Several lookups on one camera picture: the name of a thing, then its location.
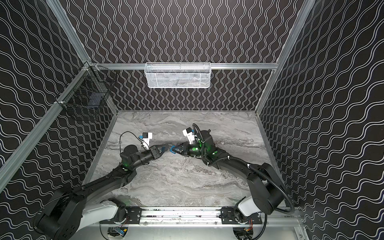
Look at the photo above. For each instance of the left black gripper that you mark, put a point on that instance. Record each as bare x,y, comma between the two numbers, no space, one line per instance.
156,150

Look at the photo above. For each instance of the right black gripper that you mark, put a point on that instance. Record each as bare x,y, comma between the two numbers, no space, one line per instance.
184,148

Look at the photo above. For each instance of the blue padlock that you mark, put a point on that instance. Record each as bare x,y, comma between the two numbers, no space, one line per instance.
173,149

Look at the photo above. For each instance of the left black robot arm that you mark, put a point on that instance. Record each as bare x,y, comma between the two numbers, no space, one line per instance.
62,215

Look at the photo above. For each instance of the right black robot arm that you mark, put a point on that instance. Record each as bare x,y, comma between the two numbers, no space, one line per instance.
268,193

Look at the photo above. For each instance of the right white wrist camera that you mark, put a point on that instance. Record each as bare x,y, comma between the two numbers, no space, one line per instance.
190,134

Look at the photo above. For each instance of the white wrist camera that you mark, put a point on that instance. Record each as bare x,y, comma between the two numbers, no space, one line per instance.
190,134
145,139

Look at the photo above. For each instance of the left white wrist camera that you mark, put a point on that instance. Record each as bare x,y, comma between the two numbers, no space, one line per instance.
145,139

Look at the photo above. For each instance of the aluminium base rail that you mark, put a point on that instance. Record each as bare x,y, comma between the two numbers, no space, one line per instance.
186,217

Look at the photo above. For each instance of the white wire mesh basket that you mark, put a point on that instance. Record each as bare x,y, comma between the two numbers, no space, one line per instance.
174,75

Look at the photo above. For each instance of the black wire mesh basket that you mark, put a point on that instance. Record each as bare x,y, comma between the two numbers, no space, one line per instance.
89,99

